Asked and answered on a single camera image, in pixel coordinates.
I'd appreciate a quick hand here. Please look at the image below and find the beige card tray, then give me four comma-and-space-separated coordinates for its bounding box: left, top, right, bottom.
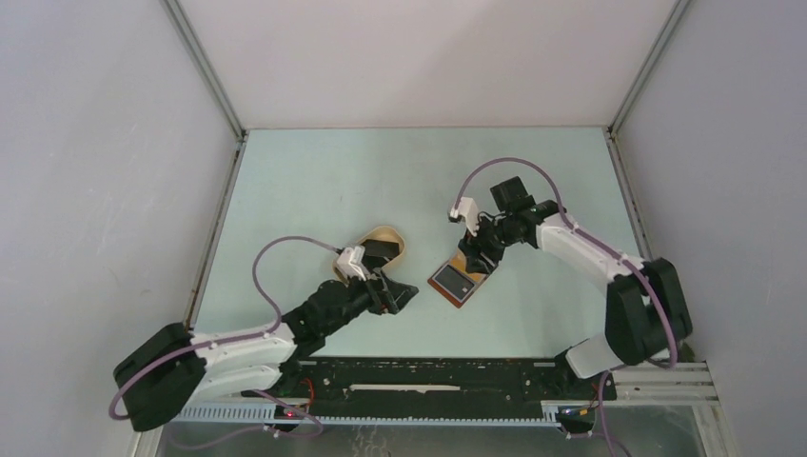
332, 226, 406, 283

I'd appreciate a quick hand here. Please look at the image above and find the white cable duct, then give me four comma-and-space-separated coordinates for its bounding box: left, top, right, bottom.
172, 402, 598, 427

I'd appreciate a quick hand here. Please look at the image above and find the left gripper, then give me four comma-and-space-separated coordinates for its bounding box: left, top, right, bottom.
322, 266, 417, 336

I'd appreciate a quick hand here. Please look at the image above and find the aluminium frame rail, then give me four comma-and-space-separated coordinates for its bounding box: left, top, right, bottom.
146, 359, 720, 408

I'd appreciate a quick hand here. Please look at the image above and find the black card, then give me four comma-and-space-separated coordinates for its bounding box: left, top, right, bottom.
362, 239, 401, 262

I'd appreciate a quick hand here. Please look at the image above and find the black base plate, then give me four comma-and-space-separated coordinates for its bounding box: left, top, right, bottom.
267, 357, 617, 419

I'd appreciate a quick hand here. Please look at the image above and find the brown leather card holder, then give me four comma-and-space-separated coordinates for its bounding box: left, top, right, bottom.
427, 248, 491, 308

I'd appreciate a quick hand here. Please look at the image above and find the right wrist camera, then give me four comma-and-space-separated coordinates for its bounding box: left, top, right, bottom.
448, 197, 480, 236

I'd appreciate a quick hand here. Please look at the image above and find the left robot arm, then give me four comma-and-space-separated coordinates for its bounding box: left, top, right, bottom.
109, 269, 420, 431

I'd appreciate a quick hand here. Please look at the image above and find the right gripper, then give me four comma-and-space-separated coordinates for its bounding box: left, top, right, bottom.
458, 209, 517, 275

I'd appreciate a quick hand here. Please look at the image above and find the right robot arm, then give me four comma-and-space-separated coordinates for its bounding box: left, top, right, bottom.
448, 177, 693, 398

